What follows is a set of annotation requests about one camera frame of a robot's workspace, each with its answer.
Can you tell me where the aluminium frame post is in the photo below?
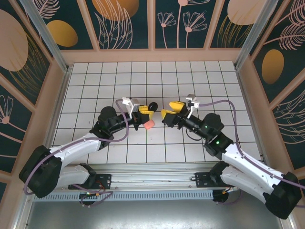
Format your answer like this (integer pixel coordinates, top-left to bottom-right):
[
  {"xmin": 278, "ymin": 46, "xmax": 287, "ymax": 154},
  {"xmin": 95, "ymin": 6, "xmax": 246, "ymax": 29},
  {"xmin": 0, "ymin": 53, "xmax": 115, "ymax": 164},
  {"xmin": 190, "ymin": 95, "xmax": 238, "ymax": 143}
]
[
  {"xmin": 19, "ymin": 0, "xmax": 72, "ymax": 73},
  {"xmin": 234, "ymin": 0, "xmax": 285, "ymax": 71}
]

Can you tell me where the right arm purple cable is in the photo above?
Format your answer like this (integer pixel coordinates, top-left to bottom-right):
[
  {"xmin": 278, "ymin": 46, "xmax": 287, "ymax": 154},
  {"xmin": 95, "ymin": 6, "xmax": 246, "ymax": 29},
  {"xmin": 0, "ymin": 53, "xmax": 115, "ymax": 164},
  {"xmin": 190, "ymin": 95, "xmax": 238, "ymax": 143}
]
[{"xmin": 197, "ymin": 99, "xmax": 303, "ymax": 206}]

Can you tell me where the aluminium side rail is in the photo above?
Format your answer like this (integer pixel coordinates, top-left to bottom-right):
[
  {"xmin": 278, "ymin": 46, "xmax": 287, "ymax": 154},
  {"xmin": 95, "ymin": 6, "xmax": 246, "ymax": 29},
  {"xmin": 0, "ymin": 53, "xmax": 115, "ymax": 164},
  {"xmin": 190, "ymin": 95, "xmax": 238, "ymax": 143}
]
[
  {"xmin": 13, "ymin": 68, "xmax": 72, "ymax": 229},
  {"xmin": 234, "ymin": 66, "xmax": 297, "ymax": 229}
]

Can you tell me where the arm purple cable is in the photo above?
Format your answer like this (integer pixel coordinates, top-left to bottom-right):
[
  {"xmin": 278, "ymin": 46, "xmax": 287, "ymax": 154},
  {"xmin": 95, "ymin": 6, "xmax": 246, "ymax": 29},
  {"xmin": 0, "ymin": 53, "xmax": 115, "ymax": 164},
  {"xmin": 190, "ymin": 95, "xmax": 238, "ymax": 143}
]
[
  {"xmin": 22, "ymin": 99, "xmax": 131, "ymax": 208},
  {"xmin": 197, "ymin": 99, "xmax": 303, "ymax": 206}
]

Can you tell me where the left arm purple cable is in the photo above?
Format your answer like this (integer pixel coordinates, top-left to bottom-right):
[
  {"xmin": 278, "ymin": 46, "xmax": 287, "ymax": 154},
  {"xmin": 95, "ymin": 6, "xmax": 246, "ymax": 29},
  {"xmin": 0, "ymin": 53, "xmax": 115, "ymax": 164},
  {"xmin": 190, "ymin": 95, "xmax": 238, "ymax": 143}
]
[{"xmin": 22, "ymin": 99, "xmax": 131, "ymax": 208}]

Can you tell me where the grey metal sheet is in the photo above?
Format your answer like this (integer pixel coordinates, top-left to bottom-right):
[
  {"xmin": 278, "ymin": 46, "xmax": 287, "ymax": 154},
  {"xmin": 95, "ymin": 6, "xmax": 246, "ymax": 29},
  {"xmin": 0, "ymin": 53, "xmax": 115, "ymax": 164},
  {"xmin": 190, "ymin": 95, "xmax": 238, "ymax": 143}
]
[{"xmin": 23, "ymin": 199, "xmax": 286, "ymax": 229}]

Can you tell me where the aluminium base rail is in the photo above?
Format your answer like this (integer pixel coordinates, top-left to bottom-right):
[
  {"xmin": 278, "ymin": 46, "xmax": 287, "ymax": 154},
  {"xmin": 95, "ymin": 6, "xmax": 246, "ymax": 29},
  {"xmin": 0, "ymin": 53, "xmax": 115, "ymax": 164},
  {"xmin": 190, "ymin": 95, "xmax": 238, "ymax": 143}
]
[{"xmin": 57, "ymin": 163, "xmax": 279, "ymax": 191}]

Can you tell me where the grey slotted cable duct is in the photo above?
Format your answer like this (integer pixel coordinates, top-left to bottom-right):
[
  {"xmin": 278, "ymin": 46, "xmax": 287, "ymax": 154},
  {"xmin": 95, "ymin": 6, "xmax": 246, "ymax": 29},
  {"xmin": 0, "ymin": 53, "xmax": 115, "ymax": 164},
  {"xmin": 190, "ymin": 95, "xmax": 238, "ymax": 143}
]
[{"xmin": 33, "ymin": 190, "xmax": 214, "ymax": 202}]

